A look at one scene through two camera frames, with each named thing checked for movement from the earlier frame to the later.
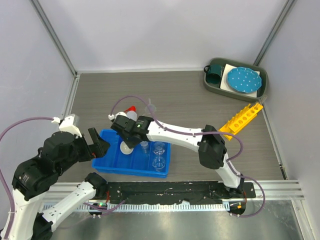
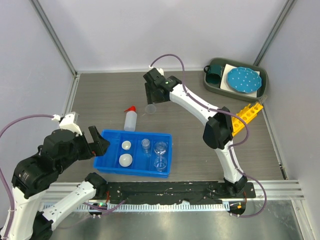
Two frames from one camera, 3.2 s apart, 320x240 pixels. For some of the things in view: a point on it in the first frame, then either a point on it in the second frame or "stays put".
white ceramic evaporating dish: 125,148 to 125,160
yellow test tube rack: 240,119 stays put
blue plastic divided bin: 149,158 stays put
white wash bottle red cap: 131,113 stays put
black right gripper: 131,145 to 150,99
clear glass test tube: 263,99 stays put
